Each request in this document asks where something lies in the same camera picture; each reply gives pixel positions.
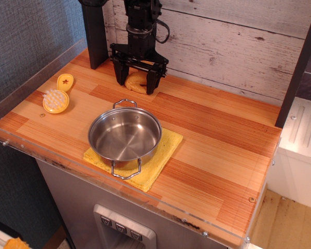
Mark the orange toy chicken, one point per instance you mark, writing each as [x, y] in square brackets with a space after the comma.
[137, 82]

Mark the stainless steel pot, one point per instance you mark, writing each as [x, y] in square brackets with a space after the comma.
[125, 137]

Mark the dark vertical post left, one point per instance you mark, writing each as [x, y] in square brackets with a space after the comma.
[94, 25]

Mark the grey toy fridge cabinet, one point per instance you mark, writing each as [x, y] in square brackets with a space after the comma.
[186, 207]

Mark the dark vertical post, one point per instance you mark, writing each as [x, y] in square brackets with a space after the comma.
[94, 25]
[295, 81]

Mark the yellow folded cloth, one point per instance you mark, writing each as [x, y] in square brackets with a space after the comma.
[149, 170]

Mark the white toy appliance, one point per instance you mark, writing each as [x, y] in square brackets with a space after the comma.
[290, 172]

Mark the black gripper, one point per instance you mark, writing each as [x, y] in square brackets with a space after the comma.
[139, 53]

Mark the orange toy piece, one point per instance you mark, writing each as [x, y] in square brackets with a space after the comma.
[16, 243]

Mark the dark vertical post right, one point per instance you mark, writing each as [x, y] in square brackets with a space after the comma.
[295, 81]

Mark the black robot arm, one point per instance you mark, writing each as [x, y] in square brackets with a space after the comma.
[142, 14]

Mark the yellow scrub brush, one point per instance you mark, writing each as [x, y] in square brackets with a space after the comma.
[57, 100]

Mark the silver dispenser panel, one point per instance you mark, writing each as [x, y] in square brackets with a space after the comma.
[118, 231]

